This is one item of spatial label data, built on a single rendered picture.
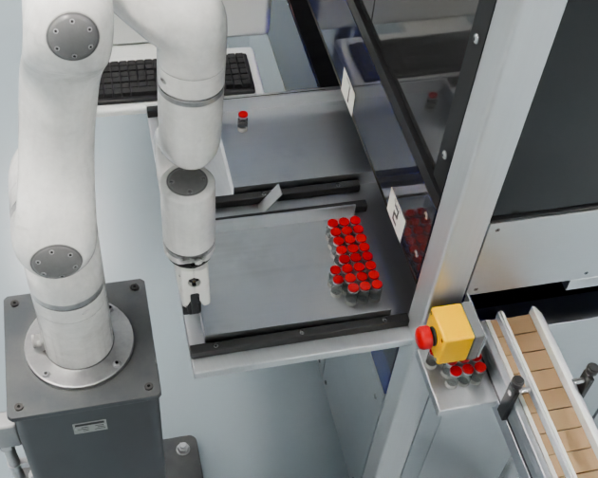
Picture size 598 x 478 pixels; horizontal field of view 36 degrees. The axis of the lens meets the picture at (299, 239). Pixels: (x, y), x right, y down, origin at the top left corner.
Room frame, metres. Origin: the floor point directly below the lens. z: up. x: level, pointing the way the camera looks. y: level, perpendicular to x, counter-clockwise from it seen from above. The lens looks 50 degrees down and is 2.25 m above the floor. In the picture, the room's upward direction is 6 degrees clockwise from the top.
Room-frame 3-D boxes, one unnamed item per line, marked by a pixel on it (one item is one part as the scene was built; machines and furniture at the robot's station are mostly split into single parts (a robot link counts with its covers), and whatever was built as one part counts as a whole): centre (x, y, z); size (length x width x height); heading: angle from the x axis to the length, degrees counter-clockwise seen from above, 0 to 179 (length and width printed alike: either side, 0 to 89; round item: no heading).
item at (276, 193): (1.20, 0.11, 0.91); 0.14 x 0.03 x 0.06; 108
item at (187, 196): (0.94, 0.18, 1.18); 0.09 x 0.08 x 0.13; 18
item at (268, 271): (1.06, 0.02, 0.90); 0.34 x 0.26 x 0.04; 107
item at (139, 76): (1.66, 0.35, 0.82); 0.40 x 0.14 x 0.02; 106
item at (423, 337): (0.87, -0.23, 1.00); 0.04 x 0.04 x 0.04; 18
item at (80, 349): (0.87, 0.37, 0.95); 0.19 x 0.19 x 0.18
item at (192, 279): (0.93, 0.18, 1.04); 0.10 x 0.08 x 0.11; 18
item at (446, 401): (0.89, -0.32, 0.87); 0.14 x 0.13 x 0.02; 108
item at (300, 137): (1.41, 0.02, 0.90); 0.34 x 0.26 x 0.04; 108
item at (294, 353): (1.23, 0.03, 0.87); 0.70 x 0.48 x 0.02; 18
